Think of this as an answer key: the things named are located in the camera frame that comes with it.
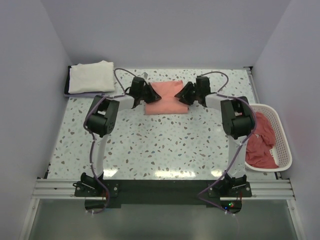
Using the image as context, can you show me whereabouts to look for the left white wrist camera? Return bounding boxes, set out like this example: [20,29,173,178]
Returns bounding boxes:
[142,72,148,80]

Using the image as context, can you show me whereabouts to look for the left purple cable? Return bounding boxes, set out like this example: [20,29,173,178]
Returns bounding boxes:
[83,67,137,215]

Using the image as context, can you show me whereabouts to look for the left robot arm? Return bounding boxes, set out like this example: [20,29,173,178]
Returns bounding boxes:
[80,76,162,197]

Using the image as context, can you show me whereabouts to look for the dark pink t-shirt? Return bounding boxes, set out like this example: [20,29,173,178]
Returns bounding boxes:
[245,112,279,169]

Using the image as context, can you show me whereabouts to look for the purple cable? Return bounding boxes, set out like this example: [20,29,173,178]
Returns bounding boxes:
[197,71,256,208]
[83,67,137,215]

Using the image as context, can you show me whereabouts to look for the salmon pink t-shirt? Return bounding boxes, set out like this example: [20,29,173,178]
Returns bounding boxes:
[145,80,188,115]

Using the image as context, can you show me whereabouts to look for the folded cream t-shirt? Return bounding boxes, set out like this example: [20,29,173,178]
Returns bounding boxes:
[68,60,116,94]

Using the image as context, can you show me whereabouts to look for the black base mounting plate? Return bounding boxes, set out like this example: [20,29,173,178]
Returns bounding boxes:
[73,177,252,210]

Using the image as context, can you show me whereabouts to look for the white plastic laundry basket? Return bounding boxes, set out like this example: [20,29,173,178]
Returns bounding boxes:
[245,103,293,172]

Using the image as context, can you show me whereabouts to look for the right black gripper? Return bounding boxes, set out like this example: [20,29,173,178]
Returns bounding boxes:
[175,82,201,106]

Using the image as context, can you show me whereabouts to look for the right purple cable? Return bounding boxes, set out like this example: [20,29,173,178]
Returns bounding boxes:
[197,71,256,208]

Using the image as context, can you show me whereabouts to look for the folded lavender t-shirt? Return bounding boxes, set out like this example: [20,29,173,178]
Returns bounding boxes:
[64,92,105,98]

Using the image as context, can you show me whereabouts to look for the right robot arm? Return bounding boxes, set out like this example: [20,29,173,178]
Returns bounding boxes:
[174,75,257,197]

